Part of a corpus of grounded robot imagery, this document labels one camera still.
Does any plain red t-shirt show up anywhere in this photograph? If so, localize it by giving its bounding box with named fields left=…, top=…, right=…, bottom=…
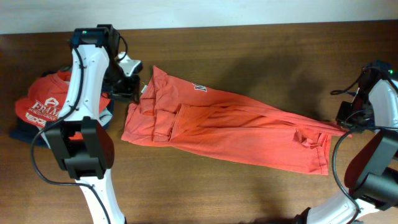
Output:
left=121, top=68, right=344, bottom=175

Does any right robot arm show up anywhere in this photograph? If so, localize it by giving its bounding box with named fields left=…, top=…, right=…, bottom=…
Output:
left=292, top=60, right=397, bottom=224

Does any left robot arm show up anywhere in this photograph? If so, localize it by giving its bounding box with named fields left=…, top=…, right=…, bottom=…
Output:
left=41, top=24, right=142, bottom=223

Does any folded red printed t-shirt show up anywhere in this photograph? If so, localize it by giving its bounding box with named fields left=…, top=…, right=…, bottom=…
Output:
left=14, top=70, right=111, bottom=127

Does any folded navy blue t-shirt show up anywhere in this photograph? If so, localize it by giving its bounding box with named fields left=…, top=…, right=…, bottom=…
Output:
left=8, top=72, right=115, bottom=149

